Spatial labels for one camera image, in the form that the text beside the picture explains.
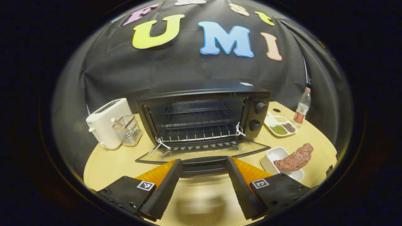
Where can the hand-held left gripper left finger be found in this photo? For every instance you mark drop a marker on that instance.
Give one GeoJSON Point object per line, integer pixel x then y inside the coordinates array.
{"type": "Point", "coordinates": [161, 194]}

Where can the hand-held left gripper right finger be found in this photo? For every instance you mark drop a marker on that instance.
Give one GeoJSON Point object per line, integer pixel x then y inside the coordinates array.
{"type": "Point", "coordinates": [240, 191]}

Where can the brown meat piece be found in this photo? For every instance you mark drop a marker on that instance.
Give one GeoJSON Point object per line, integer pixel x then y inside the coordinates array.
{"type": "Point", "coordinates": [295, 158]}

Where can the black electric oven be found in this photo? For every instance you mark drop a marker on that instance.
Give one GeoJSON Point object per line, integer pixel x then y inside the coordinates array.
{"type": "Point", "coordinates": [256, 119]}

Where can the white rectangular tray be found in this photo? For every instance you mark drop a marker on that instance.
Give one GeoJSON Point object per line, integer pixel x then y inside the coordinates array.
{"type": "Point", "coordinates": [274, 155]}

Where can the clear utensil holder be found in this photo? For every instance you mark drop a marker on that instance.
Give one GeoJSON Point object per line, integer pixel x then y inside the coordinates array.
{"type": "Point", "coordinates": [130, 133]}

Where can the white divided bean dish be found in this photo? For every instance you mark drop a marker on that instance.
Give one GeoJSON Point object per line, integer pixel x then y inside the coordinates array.
{"type": "Point", "coordinates": [279, 125]}

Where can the white toaster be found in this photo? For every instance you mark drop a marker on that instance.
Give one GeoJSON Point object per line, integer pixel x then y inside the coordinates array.
{"type": "Point", "coordinates": [105, 125]}

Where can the clear bottle with red label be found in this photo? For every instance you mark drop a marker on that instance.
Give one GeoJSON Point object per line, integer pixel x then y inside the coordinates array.
{"type": "Point", "coordinates": [302, 110]}

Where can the black backdrop cloth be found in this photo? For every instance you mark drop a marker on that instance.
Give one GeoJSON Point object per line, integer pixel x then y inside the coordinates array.
{"type": "Point", "coordinates": [188, 69]}

